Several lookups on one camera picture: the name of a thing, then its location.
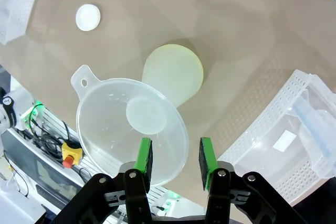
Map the white paper label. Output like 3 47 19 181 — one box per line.
272 130 299 153

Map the clear plastic measuring cylinder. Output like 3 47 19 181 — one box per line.
292 95 336 180

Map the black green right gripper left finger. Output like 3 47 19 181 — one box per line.
52 137 158 224

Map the white perforated plastic basket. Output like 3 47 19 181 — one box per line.
217 69 336 206
0 0 46 46

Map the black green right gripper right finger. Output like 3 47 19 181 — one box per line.
199 136 308 224

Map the black control box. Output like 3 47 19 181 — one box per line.
0 126 89 209

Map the black cable bundle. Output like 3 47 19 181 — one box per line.
26 103 73 161

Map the white round flask cap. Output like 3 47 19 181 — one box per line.
75 4 101 31

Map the plastic flask with yellow liquid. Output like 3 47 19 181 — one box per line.
125 43 204 134

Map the white box with green light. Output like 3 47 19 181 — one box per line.
20 100 46 130

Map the yellow red emergency stop button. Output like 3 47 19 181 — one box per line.
61 141 83 168

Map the clear plastic funnel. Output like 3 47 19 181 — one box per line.
70 64 190 187

